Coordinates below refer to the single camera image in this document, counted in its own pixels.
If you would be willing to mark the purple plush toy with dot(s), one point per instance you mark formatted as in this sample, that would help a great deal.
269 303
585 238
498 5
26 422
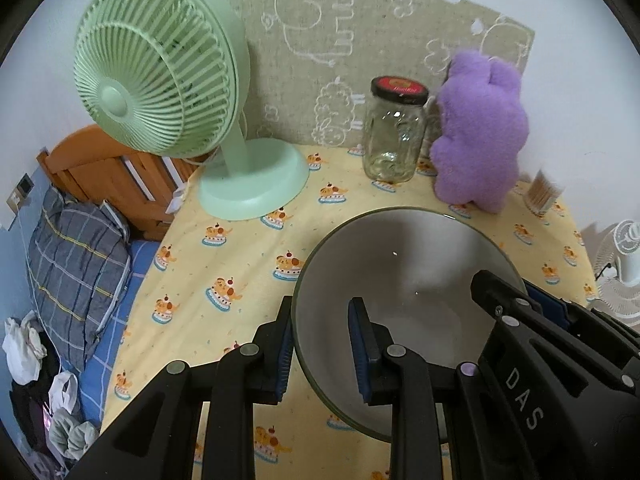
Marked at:
484 127

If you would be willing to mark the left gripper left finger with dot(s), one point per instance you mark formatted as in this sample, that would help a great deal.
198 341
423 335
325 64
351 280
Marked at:
154 437

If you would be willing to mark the wooden bed headboard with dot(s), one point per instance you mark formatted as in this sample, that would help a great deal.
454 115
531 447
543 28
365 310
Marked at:
93 167

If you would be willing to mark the white standing fan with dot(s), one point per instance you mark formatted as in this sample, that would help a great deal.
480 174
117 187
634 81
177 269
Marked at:
614 257

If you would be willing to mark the blue plaid pillow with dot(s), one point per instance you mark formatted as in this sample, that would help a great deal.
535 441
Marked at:
78 265

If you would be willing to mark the yellow patterned tablecloth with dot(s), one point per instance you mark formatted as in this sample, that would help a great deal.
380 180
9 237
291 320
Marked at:
212 282

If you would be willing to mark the green patterned mat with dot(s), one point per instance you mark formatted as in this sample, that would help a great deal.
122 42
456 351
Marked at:
312 61

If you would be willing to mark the cotton swab container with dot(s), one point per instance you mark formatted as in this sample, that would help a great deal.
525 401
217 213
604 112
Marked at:
542 193

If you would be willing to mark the wall power socket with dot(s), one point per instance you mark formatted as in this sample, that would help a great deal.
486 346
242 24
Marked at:
20 194

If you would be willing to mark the green desk fan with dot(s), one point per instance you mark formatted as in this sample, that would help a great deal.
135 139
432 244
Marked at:
171 78

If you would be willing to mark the white plastic bags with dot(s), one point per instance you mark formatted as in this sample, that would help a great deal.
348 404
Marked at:
44 398

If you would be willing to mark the large floral ceramic bowl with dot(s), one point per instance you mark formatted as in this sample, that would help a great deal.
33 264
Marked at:
413 269

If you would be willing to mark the glass jar with lid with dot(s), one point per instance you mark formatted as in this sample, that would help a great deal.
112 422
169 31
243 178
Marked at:
394 131

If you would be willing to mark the blue bed sheet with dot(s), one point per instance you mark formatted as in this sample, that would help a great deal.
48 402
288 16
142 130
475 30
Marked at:
93 381

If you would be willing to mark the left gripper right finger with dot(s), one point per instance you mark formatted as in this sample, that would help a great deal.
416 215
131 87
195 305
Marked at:
391 374

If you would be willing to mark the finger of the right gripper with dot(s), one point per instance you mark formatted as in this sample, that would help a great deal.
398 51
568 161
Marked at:
532 314
593 327

